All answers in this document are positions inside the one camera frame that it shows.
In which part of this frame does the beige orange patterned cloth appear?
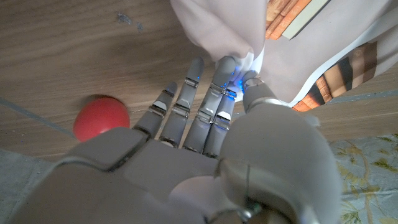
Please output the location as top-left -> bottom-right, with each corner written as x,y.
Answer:
170,0 -> 398,113

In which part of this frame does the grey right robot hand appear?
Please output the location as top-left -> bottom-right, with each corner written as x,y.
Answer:
9,55 -> 343,224

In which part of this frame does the floral printed backdrop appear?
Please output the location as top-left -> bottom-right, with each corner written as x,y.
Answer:
326,133 -> 398,224

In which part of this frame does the red ball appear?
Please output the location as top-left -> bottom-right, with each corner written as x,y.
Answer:
73,96 -> 131,143

